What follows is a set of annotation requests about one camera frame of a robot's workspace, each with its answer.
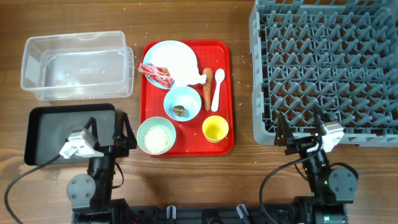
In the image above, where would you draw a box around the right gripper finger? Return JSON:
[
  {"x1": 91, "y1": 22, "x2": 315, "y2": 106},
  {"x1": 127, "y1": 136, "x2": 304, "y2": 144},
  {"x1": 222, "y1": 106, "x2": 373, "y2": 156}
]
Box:
[
  {"x1": 274, "y1": 113, "x2": 294, "y2": 146},
  {"x1": 313, "y1": 105, "x2": 324, "y2": 134}
]

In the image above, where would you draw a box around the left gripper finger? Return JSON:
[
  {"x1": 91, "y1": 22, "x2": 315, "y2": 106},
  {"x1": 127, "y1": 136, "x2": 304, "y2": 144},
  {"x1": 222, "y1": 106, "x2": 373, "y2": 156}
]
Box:
[
  {"x1": 83, "y1": 117, "x2": 98, "y2": 140},
  {"x1": 113, "y1": 112, "x2": 136, "y2": 141}
]

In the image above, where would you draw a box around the red snack wrapper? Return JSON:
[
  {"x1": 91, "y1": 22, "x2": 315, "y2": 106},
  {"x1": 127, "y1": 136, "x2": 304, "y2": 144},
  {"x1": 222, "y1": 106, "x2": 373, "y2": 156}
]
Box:
[{"x1": 136, "y1": 63, "x2": 175, "y2": 89}]

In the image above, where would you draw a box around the brown food scrap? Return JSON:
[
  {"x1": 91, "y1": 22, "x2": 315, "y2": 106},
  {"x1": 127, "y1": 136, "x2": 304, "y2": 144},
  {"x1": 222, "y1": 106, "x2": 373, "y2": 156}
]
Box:
[{"x1": 172, "y1": 105, "x2": 186, "y2": 117}]

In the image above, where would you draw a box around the small light blue bowl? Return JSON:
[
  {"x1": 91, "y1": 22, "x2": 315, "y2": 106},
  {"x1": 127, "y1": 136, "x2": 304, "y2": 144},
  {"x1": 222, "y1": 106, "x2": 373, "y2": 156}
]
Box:
[{"x1": 163, "y1": 86, "x2": 202, "y2": 122}]

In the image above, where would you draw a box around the white tissue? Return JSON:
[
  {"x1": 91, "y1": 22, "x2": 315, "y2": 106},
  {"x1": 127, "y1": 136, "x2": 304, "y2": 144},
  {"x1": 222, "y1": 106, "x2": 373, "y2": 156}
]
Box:
[{"x1": 169, "y1": 65, "x2": 207, "y2": 87}]

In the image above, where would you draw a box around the large light blue plate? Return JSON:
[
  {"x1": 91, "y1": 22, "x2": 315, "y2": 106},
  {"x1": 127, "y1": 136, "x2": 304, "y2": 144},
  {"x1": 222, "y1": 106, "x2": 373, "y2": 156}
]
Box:
[{"x1": 143, "y1": 40, "x2": 198, "y2": 90}]

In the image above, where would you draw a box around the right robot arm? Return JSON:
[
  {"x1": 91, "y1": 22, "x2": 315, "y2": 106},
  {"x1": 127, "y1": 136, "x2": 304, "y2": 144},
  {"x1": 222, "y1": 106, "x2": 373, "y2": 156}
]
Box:
[{"x1": 274, "y1": 106, "x2": 359, "y2": 224}]

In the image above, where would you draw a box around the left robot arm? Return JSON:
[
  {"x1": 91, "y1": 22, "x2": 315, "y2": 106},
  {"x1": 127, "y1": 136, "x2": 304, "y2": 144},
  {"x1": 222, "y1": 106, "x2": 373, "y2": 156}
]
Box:
[{"x1": 62, "y1": 112, "x2": 139, "y2": 223}]

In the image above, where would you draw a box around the grey dishwasher rack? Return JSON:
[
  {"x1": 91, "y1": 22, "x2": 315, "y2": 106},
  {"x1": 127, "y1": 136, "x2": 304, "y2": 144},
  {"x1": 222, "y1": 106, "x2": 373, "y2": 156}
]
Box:
[{"x1": 249, "y1": 0, "x2": 397, "y2": 147}]

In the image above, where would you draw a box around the green bowl of rice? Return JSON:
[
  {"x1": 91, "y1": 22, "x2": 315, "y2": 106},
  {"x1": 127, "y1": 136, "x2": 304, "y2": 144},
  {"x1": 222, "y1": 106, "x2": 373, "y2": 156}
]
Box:
[{"x1": 137, "y1": 116, "x2": 177, "y2": 156}]

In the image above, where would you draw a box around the black tray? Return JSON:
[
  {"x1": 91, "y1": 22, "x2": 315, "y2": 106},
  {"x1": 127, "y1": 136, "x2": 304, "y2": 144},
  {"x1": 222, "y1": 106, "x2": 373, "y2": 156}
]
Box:
[{"x1": 24, "y1": 103, "x2": 116, "y2": 166}]

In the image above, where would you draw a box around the clear plastic bin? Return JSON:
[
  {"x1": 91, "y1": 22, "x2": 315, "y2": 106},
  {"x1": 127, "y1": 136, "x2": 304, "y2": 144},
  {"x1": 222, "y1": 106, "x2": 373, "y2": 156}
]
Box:
[{"x1": 21, "y1": 30, "x2": 134, "y2": 101}]

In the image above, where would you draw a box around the yellow cup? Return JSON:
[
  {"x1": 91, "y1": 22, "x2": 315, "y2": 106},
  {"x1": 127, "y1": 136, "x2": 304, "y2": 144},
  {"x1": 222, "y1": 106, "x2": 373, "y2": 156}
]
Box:
[{"x1": 202, "y1": 115, "x2": 229, "y2": 143}]

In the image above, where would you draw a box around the red serving tray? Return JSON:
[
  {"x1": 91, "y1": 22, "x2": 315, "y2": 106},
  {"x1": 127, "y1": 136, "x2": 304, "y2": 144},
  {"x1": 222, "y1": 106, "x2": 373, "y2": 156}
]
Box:
[{"x1": 140, "y1": 40, "x2": 235, "y2": 157}]

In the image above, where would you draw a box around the white plastic spoon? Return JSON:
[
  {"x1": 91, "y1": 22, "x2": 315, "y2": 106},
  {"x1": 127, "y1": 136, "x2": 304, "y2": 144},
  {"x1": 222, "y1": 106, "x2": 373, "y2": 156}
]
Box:
[{"x1": 211, "y1": 68, "x2": 225, "y2": 112}]

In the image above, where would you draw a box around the carrot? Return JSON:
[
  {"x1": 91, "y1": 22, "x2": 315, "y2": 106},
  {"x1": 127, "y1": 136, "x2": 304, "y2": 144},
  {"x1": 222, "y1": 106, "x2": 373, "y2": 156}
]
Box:
[{"x1": 202, "y1": 68, "x2": 213, "y2": 111}]

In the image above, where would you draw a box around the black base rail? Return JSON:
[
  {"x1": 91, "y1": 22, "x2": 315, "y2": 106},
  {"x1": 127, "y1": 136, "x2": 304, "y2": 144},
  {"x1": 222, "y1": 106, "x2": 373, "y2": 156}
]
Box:
[{"x1": 71, "y1": 203, "x2": 349, "y2": 224}]

